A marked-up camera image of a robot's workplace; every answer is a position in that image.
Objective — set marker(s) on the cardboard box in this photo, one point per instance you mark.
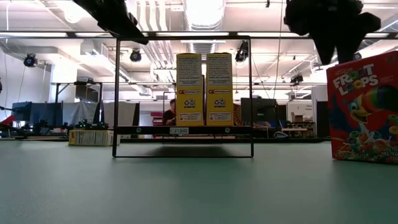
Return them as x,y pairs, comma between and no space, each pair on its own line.
297,117

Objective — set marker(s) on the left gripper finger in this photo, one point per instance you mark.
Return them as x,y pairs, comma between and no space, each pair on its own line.
127,33
132,23

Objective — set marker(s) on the black monitor screen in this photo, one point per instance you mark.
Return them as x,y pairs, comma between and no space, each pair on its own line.
258,112

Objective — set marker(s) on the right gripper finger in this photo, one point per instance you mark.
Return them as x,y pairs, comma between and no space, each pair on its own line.
320,37
351,34

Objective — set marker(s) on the red Froot Loops cereal box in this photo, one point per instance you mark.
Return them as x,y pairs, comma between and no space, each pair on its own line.
363,109

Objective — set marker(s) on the black cabinet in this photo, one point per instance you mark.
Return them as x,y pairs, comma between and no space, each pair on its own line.
321,118

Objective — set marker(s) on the wooden shelf with black frame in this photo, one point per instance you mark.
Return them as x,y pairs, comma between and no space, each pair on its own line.
149,130

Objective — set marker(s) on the black ceiling spotlight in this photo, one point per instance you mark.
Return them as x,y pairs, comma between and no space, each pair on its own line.
358,56
30,60
242,52
135,56
297,79

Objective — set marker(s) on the white panel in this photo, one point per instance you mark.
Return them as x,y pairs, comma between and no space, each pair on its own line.
119,113

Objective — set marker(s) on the green table mat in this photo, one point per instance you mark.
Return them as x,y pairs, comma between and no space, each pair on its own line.
186,193

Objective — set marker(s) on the black metal rack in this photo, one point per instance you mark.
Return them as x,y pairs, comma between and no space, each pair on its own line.
90,83

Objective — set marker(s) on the yellow Corn Pops cereal box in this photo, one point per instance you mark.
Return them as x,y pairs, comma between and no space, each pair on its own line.
90,137
189,105
219,105

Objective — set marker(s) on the black crossbar with light strips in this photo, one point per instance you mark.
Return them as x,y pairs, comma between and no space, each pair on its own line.
70,34

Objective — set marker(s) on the white cabinet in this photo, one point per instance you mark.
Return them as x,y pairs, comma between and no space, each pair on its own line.
300,105

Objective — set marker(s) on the grey cloth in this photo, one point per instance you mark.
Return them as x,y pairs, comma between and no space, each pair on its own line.
79,112

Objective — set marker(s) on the person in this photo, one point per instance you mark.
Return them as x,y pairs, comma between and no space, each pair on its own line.
169,116

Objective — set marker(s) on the blue partition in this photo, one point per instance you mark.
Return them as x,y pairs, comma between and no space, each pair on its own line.
46,112

